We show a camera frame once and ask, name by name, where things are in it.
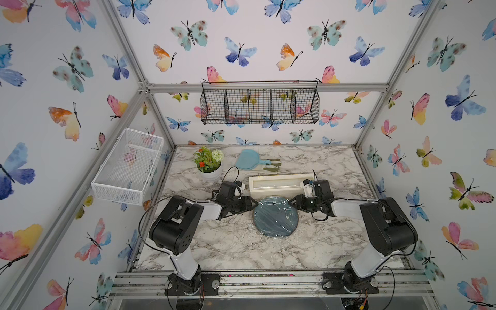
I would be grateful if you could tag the black wire wall basket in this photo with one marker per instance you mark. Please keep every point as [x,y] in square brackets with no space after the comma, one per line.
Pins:
[259,102]

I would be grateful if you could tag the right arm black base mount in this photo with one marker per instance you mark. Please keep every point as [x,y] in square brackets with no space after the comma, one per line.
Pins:
[346,282]

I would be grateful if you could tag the dark teal round plate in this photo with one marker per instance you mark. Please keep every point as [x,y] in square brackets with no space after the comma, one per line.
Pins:
[275,216]

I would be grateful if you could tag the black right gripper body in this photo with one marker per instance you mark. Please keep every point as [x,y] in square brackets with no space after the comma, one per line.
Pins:
[308,204]

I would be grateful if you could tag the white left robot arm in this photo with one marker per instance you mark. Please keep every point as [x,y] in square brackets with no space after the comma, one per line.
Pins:
[175,227]

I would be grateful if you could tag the clear plastic wrap sheet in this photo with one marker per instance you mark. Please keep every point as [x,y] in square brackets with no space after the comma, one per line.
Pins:
[275,216]

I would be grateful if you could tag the white mesh wall basket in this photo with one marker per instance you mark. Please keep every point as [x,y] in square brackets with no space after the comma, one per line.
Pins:
[127,171]

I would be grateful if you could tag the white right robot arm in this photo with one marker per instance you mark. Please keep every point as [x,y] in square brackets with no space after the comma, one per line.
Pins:
[388,229]

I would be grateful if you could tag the aluminium front rail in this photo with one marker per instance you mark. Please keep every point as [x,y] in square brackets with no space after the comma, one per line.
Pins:
[272,284]

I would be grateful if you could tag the potted flower plant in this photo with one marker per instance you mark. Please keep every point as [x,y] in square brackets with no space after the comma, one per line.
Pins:
[209,163]

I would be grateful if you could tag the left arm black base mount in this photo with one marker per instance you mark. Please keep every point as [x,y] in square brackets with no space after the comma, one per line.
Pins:
[206,284]

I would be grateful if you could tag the light blue plastic pan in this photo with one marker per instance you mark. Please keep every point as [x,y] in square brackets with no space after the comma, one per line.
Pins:
[250,160]

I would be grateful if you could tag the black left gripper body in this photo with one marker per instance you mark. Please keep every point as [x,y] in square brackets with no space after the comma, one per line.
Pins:
[238,206]

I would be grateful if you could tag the cream plastic wrap dispenser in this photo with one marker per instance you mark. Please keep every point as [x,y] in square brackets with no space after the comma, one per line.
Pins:
[286,186]

